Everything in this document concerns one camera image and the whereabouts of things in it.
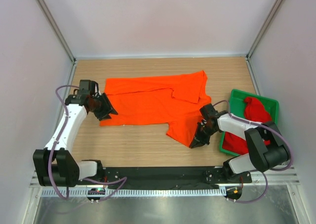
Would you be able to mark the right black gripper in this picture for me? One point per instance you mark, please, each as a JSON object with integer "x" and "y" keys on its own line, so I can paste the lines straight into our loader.
{"x": 199, "y": 140}

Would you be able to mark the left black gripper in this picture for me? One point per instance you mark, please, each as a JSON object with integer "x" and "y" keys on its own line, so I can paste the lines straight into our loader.
{"x": 107, "y": 108}

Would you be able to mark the orange t shirt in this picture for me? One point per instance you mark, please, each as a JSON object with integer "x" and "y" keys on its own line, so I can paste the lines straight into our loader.
{"x": 173, "y": 100}

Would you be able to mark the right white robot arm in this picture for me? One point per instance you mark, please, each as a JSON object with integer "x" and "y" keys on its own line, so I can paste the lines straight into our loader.
{"x": 267, "y": 148}

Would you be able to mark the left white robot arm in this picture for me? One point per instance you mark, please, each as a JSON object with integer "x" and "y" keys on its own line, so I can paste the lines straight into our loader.
{"x": 54, "y": 164}

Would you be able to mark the red t shirt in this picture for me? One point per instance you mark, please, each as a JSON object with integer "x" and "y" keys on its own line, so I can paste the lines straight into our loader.
{"x": 254, "y": 111}

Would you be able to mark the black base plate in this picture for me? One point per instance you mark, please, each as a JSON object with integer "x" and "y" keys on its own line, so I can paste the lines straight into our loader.
{"x": 172, "y": 178}

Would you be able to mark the white slotted cable duct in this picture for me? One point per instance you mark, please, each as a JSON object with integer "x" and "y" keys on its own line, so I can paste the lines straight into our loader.
{"x": 86, "y": 192}

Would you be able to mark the left aluminium frame post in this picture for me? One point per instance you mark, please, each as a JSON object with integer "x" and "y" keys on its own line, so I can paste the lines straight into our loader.
{"x": 48, "y": 15}

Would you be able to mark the aluminium frame post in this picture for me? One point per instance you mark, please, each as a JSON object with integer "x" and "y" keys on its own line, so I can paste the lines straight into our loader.
{"x": 48, "y": 15}
{"x": 267, "y": 22}

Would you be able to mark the right aluminium frame post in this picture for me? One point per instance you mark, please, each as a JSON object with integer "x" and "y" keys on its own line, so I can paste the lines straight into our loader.
{"x": 267, "y": 22}

